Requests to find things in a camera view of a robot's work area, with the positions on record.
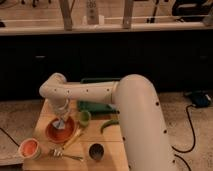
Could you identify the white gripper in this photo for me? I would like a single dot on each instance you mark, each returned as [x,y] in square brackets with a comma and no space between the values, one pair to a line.
[60,108]

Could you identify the grey white towel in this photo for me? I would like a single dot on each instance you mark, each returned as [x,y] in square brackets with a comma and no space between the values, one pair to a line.
[59,123]

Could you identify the red bowl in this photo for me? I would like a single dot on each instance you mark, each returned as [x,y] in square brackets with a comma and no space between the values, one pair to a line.
[58,136]

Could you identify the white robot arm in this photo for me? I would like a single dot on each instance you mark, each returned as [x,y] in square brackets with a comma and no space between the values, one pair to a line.
[141,119]

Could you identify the small green cup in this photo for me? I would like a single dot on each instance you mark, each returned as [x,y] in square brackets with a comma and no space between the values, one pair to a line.
[84,118]

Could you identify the green tray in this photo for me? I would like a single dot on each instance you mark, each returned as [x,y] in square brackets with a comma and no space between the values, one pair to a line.
[97,108]

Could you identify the wooden board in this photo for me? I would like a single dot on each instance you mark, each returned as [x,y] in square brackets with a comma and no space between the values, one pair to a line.
[114,158]

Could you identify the orange cup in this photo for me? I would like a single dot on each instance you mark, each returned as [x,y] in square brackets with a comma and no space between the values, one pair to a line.
[29,149]

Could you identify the green chili pepper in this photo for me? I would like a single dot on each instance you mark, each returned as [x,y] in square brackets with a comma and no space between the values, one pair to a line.
[107,124]

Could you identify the dark metal can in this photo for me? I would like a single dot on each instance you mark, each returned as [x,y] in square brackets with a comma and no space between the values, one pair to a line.
[96,152]

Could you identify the black blue device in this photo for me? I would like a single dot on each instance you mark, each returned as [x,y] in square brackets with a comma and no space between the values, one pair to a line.
[199,99]

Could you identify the yellow handled brush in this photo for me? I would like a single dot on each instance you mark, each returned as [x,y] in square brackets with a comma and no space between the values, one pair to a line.
[73,139]

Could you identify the wooden post left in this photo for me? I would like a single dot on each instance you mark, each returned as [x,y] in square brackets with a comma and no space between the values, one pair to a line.
[66,14]

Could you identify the wooden post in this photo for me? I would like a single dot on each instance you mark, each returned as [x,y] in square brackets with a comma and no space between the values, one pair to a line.
[127,16]
[66,14]

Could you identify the wooden post right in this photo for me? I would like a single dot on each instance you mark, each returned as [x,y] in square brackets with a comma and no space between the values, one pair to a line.
[127,16]

